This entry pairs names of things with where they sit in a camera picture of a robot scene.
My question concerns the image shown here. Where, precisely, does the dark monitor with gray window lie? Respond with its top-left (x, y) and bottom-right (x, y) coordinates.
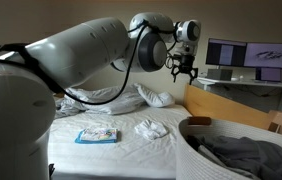
top-left (205, 38), bottom-right (248, 68)

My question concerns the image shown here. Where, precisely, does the laptop on stand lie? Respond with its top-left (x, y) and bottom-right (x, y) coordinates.
top-left (254, 67), bottom-right (282, 83)

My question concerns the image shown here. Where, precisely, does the crumpled gray duvet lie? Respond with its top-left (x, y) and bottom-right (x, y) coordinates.
top-left (54, 84), bottom-right (146, 120)

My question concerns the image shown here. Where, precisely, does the white woven basket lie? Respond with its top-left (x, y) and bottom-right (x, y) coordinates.
top-left (175, 116), bottom-right (282, 180)

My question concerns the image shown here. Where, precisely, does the white pillow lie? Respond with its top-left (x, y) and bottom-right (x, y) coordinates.
top-left (134, 83), bottom-right (176, 109)

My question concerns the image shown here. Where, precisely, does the monitor showing dark sketch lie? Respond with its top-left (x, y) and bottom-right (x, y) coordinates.
top-left (243, 42), bottom-right (282, 70)

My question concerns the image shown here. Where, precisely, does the gray cloth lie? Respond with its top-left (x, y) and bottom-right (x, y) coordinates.
top-left (194, 134), bottom-right (282, 180)

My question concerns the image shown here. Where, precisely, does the small white desk item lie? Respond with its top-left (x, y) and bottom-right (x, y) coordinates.
top-left (230, 75), bottom-right (245, 83)

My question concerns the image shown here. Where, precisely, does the blue white folded cloth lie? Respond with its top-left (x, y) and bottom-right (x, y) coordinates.
top-left (74, 127), bottom-right (120, 145)

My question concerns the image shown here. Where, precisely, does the wooden bed frame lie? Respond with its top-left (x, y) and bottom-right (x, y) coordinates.
top-left (183, 83), bottom-right (271, 131)

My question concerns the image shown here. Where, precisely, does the gray box on desk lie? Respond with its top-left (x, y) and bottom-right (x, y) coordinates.
top-left (207, 68), bottom-right (234, 82)

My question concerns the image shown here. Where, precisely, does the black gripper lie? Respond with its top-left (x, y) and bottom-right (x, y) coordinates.
top-left (170, 54), bottom-right (200, 86)

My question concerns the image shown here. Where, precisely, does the white desk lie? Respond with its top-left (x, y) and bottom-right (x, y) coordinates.
top-left (195, 76), bottom-right (282, 114)

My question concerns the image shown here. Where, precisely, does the white bed sheet mattress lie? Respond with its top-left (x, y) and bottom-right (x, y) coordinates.
top-left (47, 103), bottom-right (193, 180)

